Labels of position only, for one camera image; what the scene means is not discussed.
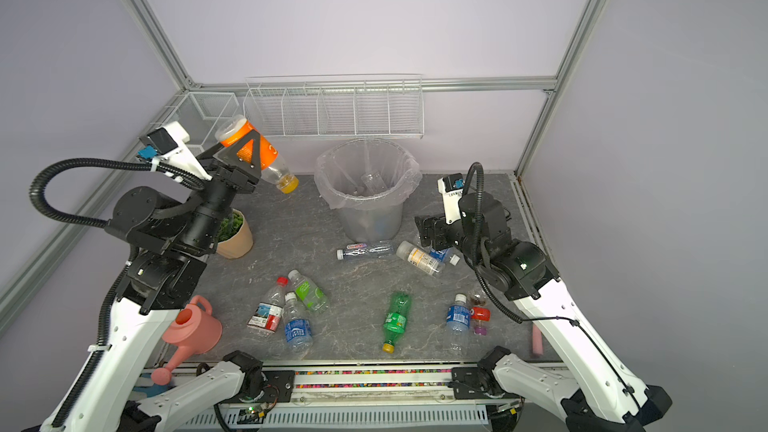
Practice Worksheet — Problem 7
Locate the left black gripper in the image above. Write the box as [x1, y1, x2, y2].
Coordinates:
[180, 130, 261, 254]

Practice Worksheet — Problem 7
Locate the orange label bottle yellow cap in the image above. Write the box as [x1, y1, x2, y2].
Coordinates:
[215, 115, 299, 194]

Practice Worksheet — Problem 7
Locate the green soda bottle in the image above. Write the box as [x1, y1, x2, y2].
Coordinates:
[382, 291, 412, 354]

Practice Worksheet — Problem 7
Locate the lime green label bottle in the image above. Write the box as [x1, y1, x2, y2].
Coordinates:
[288, 270, 329, 312]

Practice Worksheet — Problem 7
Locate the blue label white cap bottle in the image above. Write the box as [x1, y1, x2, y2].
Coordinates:
[282, 292, 314, 359]

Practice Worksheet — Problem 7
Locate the red cap clear bottle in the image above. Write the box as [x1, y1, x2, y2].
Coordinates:
[247, 276, 289, 336]

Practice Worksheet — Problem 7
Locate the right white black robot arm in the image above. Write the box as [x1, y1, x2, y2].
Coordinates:
[415, 162, 673, 431]

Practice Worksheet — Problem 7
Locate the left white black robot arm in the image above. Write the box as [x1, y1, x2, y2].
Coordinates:
[29, 129, 267, 431]

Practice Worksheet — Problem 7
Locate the grey mesh waste bin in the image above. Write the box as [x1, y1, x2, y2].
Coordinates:
[323, 139, 418, 244]

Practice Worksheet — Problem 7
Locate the clear plastic bin liner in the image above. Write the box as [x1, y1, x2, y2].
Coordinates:
[314, 138, 422, 211]

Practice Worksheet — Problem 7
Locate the clear bottle blue label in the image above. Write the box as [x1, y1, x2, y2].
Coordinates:
[428, 248, 462, 266]

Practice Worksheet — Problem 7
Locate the frosted bottle yellow label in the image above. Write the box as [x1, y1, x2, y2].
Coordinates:
[396, 241, 444, 277]

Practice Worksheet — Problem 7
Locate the Ganten clear water bottle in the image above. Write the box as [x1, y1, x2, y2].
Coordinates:
[336, 241, 394, 261]

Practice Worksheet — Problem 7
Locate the green plant in beige pot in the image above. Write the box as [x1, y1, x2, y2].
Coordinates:
[216, 209, 254, 259]

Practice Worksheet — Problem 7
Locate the small blue label water bottle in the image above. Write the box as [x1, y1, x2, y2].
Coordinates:
[445, 293, 471, 357]

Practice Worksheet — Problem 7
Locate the purple pink toy shovel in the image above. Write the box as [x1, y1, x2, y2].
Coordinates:
[531, 324, 544, 357]

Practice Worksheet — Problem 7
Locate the pink round toy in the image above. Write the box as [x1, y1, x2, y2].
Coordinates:
[151, 295, 223, 386]

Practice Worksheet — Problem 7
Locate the white mesh wall basket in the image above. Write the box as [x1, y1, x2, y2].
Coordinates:
[151, 92, 242, 155]

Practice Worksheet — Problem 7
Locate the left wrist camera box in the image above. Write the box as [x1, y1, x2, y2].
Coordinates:
[137, 121, 212, 181]

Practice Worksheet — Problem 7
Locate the white wire wall rack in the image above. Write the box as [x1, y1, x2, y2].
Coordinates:
[243, 74, 425, 139]

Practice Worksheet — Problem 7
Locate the aluminium rail with beads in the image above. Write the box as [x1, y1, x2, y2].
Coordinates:
[137, 361, 601, 409]

